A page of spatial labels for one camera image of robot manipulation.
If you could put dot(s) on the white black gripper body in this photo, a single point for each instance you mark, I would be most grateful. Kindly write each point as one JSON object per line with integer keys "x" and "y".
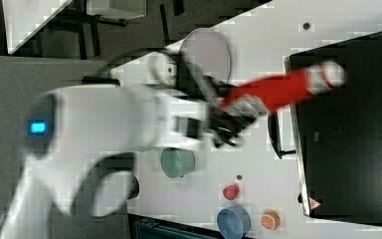
{"x": 224, "y": 124}

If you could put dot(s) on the red ketchup bottle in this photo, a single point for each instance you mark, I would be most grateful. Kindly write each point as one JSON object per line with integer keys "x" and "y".
{"x": 266, "y": 96}

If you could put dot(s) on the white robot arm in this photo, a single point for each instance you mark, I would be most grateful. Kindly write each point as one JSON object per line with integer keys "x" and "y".
{"x": 79, "y": 145}

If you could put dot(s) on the silver black toaster oven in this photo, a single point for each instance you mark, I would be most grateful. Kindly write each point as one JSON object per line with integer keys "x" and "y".
{"x": 338, "y": 135}

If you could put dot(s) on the green mug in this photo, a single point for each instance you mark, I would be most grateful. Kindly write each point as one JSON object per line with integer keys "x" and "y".
{"x": 176, "y": 162}

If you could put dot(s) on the red pink toy fruit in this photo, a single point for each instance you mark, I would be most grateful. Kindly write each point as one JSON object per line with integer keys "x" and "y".
{"x": 231, "y": 192}

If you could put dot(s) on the lilac round plate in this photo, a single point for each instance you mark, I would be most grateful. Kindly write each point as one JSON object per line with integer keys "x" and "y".
{"x": 209, "y": 51}

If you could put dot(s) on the blue cup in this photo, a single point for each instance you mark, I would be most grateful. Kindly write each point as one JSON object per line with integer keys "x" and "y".
{"x": 233, "y": 222}

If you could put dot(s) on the toy orange half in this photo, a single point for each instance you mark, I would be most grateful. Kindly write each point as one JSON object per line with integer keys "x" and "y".
{"x": 270, "y": 220}

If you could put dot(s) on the dark blue crate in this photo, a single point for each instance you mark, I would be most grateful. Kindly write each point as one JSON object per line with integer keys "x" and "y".
{"x": 147, "y": 229}

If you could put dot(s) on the black cylinder post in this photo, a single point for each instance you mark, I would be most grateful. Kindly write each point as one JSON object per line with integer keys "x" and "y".
{"x": 88, "y": 80}

